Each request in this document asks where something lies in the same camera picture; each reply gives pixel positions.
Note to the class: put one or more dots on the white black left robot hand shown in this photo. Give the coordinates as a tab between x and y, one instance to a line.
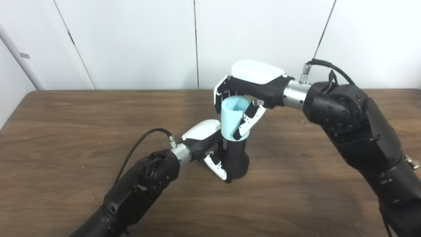
202	130

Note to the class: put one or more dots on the white wall corner post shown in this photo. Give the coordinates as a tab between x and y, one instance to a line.
19	56

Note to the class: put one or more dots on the small gray label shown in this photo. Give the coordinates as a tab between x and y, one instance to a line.
24	55

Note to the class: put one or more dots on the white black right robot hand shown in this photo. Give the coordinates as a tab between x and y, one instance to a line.
260	79

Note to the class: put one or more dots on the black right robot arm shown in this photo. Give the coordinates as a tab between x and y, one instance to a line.
361	131

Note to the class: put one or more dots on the black funnel-shaped nozzle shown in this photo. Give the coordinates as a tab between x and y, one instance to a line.
237	161

